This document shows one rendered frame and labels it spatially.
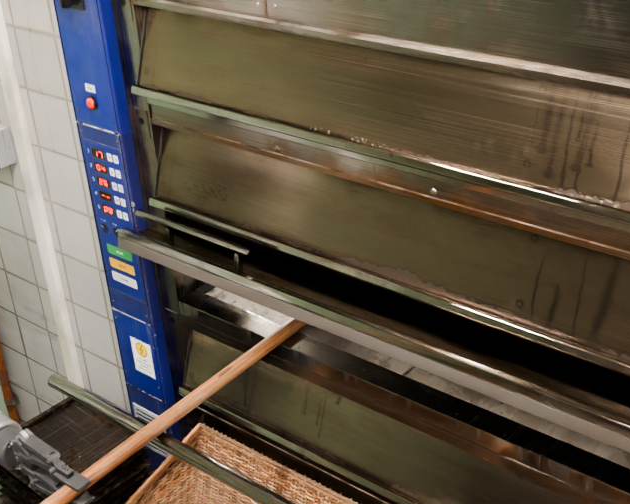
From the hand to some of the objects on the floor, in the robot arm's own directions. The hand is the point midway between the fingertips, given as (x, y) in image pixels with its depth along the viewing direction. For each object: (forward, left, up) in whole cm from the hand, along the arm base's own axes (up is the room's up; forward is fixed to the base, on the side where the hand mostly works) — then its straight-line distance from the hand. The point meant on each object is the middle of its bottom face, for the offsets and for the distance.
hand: (74, 486), depth 178 cm
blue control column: (-40, +152, -119) cm, 197 cm away
